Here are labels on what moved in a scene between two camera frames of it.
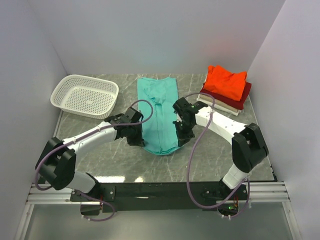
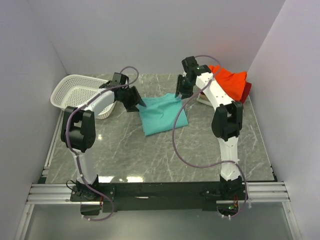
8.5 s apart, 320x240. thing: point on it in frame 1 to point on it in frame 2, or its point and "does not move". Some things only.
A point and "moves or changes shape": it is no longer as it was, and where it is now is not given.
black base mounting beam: (147, 196) does not move
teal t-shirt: (160, 132) moves or changes shape
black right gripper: (182, 138) to (186, 94)
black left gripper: (138, 141) to (135, 100)
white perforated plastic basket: (85, 96) does not move
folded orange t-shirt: (225, 83) does not move
